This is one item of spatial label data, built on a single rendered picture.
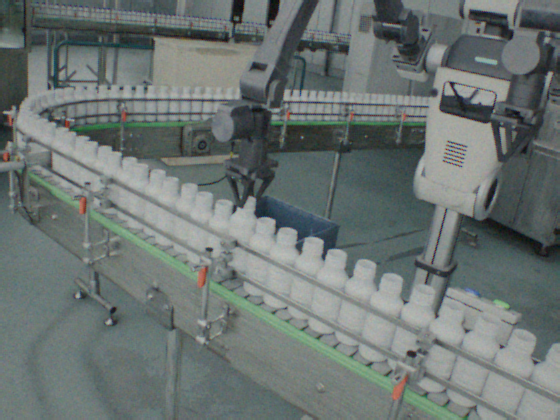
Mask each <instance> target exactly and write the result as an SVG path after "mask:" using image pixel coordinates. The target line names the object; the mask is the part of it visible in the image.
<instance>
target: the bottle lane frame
mask: <svg viewBox="0 0 560 420"><path fill-rule="evenodd" d="M28 174H29V182H30V186H31V187H33V188H35V189H37V190H38V191H39V202H40V203H42V204H44V207H40V208H39V222H38V221H36V220H35V219H33V218H32V219H33V224H32V222H31V224H32V225H33V226H34V227H35V228H38V229H39V230H40V231H41V232H43V233H44V234H45V235H46V236H48V237H49V238H51V239H52V240H54V241H55V242H57V243H58V244H59V245H60V246H62V247H63V248H65V250H66V251H68V252H71V253H72V254H73V255H74V256H76V257H77V258H79V260H81V261H82V262H83V259H84V257H85V249H84V248H83V243H84V214H83V215H81V214H80V203H79V201H78V200H75V201H72V200H71V197H70V196H69V195H68V193H64V192H63V191H61V189H58V188H57V187H55V186H52V185H51V184H49V182H46V181H45V180H43V178H40V177H37V175H34V174H33V173H31V172H28ZM90 222H91V243H92V244H97V243H99V242H102V241H104V230H106V231H107V232H108V242H106V243H104V244H103V245H97V246H95V249H94V250H93V258H96V257H102V256H103V255H104V245H106V246H108V257H105V258H102V259H100V260H97V261H95V263H94V266H93V267H91V268H93V269H94V270H95V271H96V272H97V273H99V274H100V275H102V276H103V277H104V278H105V279H107V280H108V281H110V282H112V283H113V284H114V285H116V286H117V287H119V288H120V289H121V290H122V291H124V292H125V293H127V294H128V295H129V296H131V297H132V298H134V299H136V300H137V301H139V302H140V303H142V305H143V306H145V307H146V290H148V289H149V287H151V286H152V287H153V288H155V289H157V290H158V291H160V293H163V294H165V295H166V296H168V297H170V299H171V302H172V304H173V306H174V309H173V322H172V326H174V327H175V328H176V329H178V330H180V331H181V332H183V333H184V334H186V335H187V336H189V337H190V338H191V339H193V341H195V340H196V337H197V336H198V334H199V326H198V325H197V322H198V320H199V319H200V306H201V296H202V288H199V287H198V272H195V273H192V272H191V271H190V268H191V267H189V266H187V263H188V262H187V263H182V262H180V261H179V260H178V259H176V256H174V257H173V256H171V255H167V254H166V253H165V251H161V250H160V249H158V248H156V247H155V245H152V244H150V243H148V242H147V241H146V239H142V238H141V237H137V234H135V235H134V234H132V233H131V232H129V231H128V229H124V228H123V227H122V226H120V225H119V224H120V223H119V224H116V223H115V222H114V221H111V219H110V220H109V219H107V218H106V217H104V216H103V214H99V213H98V212H97V211H96V209H95V210H93V209H91V208H90ZM209 296H210V298H209V307H208V317H207V319H209V320H213V319H214V318H216V317H218V316H221V315H222V314H221V309H222V303H223V302H224V303H225V304H227V305H228V314H227V317H226V316H224V317H223V318H222V319H223V320H224V321H226V322H227V329H226V334H224V333H223V334H221V335H220V336H218V337H216V338H214V339H212V340H211V342H210V345H209V346H207V347H206V349H207V350H208V351H210V352H211V353H213V354H214V355H216V356H219V357H220V358H221V359H222V360H223V361H225V362H226V363H228V364H229V365H231V366H234V367H235V368H236V369H237V370H238V371H240V372H241V373H243V374H244V375H246V376H249V377H250V378H251V379H252V380H253V381H255V382H256V383H258V384H259V385H262V386H263V387H264V388H266V389H267V390H269V391H270V392H271V393H274V394H276V396H278V397H279V398H281V399H282V400H285V401H286V402H288V403H289V404H290V405H291V406H293V407H296V408H297V409H299V410H300V412H302V413H305V414H306V415H308V416H309V417H311V419H314V420H386V419H387V416H388V413H389V409H390V406H391V403H392V400H393V398H392V391H393V386H392V384H391V379H389V375H390V373H387V374H385V375H381V374H380V373H378V372H376V371H375V370H374V369H371V365H372V364H373V362H372V363H370V364H368V365H364V364H362V363H361V362H357V361H356V360H355V359H354V358H353V357H354V355H355V354H354V355H350V356H348V355H347V356H346V355H345V354H343V353H342V352H340V351H338V350H336V348H337V346H338V345H339V344H338V345H336V346H334V347H330V346H329V345H327V344H325V343H323V342H322V341H320V338H321V337H322V336H321V337H319V338H314V337H312V336H311V335H309V334H307V333H306V332H305V330H306V329H307V328H304V329H302V330H299V329H298V328H296V327H294V326H292V325H291V324H290V323H289V322H290V320H287V321H285V320H281V319H279V318H278V317H276V316H275V312H276V311H275V312H273V313H270V312H268V311H266V310H265V309H263V308H261V307H260V306H261V305H262V304H260V305H255V304H253V303H252V302H250V301H248V300H247V297H248V296H247V297H241V296H240V295H239V294H237V293H235V292H234V290H231V291H230V290H228V289H226V288H225V287H223V286H222V282H221V283H217V282H215V281H213V280H212V279H210V289H209ZM427 395H428V392H427V393H426V394H424V395H418V394H417V393H416V392H414V391H411V390H410V389H408V385H407V388H406V392H405V395H404V398H403V401H402V405H401V407H400V411H399V414H398V417H397V420H404V418H405V415H406V412H407V409H408V408H409V409H411V410H412V411H415V412H417V416H416V419H415V420H468V418H469V415H468V414H467V415H466V416H464V417H460V416H458V415H457V414H455V413H452V412H451V411H449V410H448V409H447V406H448V403H446V404H445V405H444V406H440V405H437V404H436V403H434V402H432V401H431V400H428V399H427Z"/></svg>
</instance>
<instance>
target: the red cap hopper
mask: <svg viewBox="0 0 560 420"><path fill-rule="evenodd" d="M99 2H100V3H103V2H104V8H105V12H106V11H107V8H109V0H99ZM115 9H116V12H118V9H121V0H115ZM46 32H47V54H46V59H47V80H46V85H47V91H51V86H52V87H53V76H54V75H53V76H52V64H51V58H52V34H51V33H52V30H51V31H46ZM54 33H55V45H56V44H57V43H58V42H60V33H59V30H54ZM114 43H119V34H114ZM55 45H54V47H55ZM106 56H107V47H102V69H101V86H103V85H107V86H112V85H117V66H118V58H119V47H118V48H114V52H113V56H112V83H110V82H109V81H108V80H107V78H106ZM67 66H68V65H67V64H66V63H65V64H64V65H63V66H62V67H61V68H60V55H59V54H58V74H59V76H60V72H62V71H63V70H64V69H65V68H66V67H67ZM86 66H87V67H88V69H89V70H90V72H92V73H93V75H94V76H95V77H96V78H98V71H97V72H95V71H94V70H93V69H92V68H91V67H90V66H89V65H88V64H87V65H86ZM76 73H77V71H76V70H74V71H73V72H72V73H71V74H70V75H69V76H68V77H67V78H66V79H63V80H59V81H58V86H64V84H65V83H82V82H84V83H98V80H73V79H71V78H72V77H73V76H74V75H75V74H76ZM59 82H62V83H60V84H59ZM53 88H54V87H53Z"/></svg>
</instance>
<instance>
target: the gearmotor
mask: <svg viewBox="0 0 560 420"><path fill-rule="evenodd" d="M212 118H213V116H210V117H209V118H208V119H207V121H206V123H187V124H184V125H183V126H184V127H183V138H182V156H183V157H184V158H187V157H188V155H189V156H190V158H191V157H211V154H212V143H215V142H222V141H218V140H217V139H216V138H215V136H214V134H213V132H212V127H211V123H212ZM225 142H231V145H232V150H231V158H232V157H233V149H234V146H235V142H240V139H237V140H231V141H225ZM225 177H226V175H225V176H224V177H222V178H221V179H219V180H217V181H216V182H212V183H207V184H197V186H206V185H211V184H215V183H217V182H219V181H221V180H223V179H224V178H225Z"/></svg>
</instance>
